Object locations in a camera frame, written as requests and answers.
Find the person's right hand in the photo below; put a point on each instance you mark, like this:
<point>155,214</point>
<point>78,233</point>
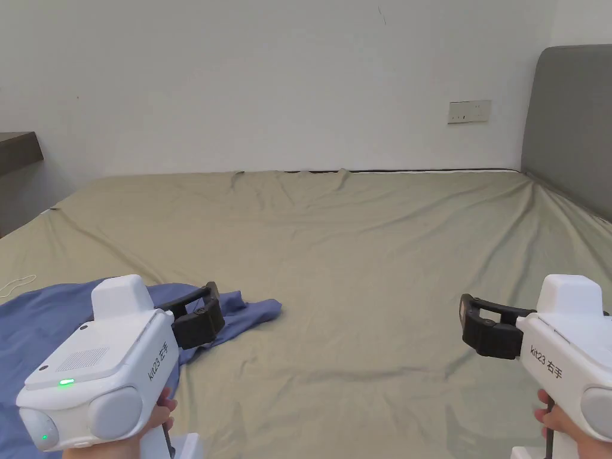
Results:
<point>566,430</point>

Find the person's left hand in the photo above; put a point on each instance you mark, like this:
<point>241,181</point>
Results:
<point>119,447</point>

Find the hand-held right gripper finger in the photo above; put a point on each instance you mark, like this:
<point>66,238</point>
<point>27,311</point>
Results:
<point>502,310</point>

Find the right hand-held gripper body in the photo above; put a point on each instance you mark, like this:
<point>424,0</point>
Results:
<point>569,344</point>

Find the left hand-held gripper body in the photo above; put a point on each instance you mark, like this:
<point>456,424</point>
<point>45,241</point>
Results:
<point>110,354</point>

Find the white wall socket panel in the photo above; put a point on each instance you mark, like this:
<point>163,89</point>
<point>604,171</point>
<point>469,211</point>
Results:
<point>469,112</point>

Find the dark wooden desk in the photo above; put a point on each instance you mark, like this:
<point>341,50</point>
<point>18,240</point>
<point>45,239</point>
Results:
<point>16,172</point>

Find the blue shirt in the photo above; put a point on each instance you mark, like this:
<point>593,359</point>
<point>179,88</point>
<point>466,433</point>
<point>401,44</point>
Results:
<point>28,334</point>

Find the grey padded headboard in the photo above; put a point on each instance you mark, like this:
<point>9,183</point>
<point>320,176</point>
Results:
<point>569,134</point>

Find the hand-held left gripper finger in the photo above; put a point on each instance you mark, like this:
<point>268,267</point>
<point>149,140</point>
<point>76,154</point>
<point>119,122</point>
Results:
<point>206,289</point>

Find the bed with pale green sheet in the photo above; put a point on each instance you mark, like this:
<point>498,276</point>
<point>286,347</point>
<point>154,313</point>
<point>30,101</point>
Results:
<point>358,248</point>

